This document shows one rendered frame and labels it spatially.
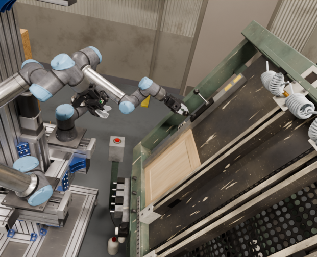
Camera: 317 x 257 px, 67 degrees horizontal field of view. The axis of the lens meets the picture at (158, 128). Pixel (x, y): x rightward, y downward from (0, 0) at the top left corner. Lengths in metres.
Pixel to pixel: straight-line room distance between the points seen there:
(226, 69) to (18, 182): 1.35
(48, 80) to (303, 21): 4.15
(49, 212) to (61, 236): 0.78
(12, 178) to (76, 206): 1.33
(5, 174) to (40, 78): 0.42
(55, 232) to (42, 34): 3.51
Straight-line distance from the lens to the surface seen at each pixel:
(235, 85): 1.49
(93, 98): 1.06
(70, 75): 0.98
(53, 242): 2.29
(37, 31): 4.92
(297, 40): 4.70
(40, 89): 0.97
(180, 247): 1.20
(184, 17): 4.21
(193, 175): 1.29
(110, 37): 4.45
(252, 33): 1.59
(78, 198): 2.48
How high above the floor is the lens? 2.24
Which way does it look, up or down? 37 degrees down
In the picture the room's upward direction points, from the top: 12 degrees clockwise
